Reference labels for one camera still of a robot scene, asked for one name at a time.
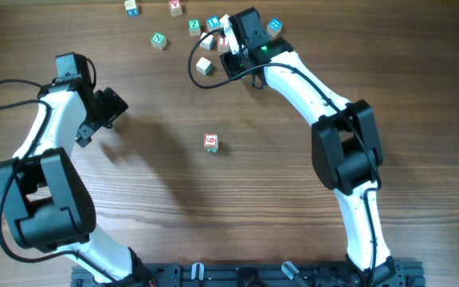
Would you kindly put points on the white blue-sided wooden block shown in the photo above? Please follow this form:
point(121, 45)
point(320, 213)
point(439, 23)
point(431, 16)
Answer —
point(206, 41)

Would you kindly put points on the red V wooden block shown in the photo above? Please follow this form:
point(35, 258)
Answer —
point(175, 7)

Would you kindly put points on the green Z wooden block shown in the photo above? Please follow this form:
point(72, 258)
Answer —
point(194, 27)

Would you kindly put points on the green base wooden block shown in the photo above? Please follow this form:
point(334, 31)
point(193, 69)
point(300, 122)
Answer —
point(213, 151)

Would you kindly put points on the green N wooden block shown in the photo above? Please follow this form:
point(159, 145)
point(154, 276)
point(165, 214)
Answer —
point(158, 41)

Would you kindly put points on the red 6 wooden block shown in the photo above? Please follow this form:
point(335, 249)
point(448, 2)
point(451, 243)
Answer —
point(210, 141)

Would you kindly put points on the blue L wooden block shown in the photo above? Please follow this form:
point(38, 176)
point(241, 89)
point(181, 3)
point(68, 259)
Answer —
point(213, 23)

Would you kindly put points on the white green-sided wooden block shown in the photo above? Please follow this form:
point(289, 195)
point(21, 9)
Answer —
point(204, 66)

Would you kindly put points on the plain top wooden block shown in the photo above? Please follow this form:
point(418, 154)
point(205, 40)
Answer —
point(225, 22)

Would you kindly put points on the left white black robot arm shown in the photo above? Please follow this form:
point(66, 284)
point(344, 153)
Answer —
point(45, 209)

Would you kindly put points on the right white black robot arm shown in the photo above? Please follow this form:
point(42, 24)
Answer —
point(346, 151)

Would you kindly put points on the blue arrows wooden block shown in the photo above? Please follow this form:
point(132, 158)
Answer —
point(274, 27)

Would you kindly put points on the red I wooden block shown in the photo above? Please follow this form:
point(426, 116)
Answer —
point(223, 44)

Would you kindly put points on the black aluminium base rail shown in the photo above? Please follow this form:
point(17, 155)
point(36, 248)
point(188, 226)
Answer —
point(394, 273)

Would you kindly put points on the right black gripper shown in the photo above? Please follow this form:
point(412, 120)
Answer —
point(229, 64)

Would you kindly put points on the blue X wooden block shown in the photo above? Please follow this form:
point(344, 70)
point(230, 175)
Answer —
point(131, 8)

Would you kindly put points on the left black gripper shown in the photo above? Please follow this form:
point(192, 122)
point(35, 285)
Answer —
point(115, 105)

